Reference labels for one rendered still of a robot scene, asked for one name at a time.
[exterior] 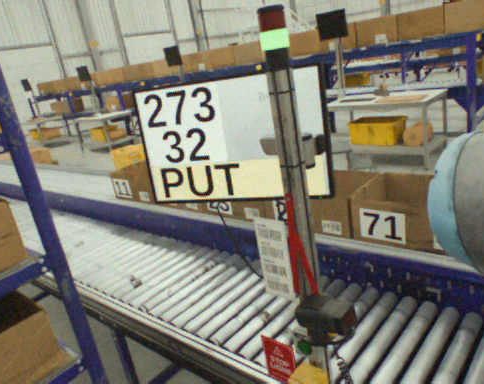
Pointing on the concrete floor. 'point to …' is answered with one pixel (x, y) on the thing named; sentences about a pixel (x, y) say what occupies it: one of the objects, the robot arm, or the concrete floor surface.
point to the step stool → (351, 156)
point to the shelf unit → (70, 362)
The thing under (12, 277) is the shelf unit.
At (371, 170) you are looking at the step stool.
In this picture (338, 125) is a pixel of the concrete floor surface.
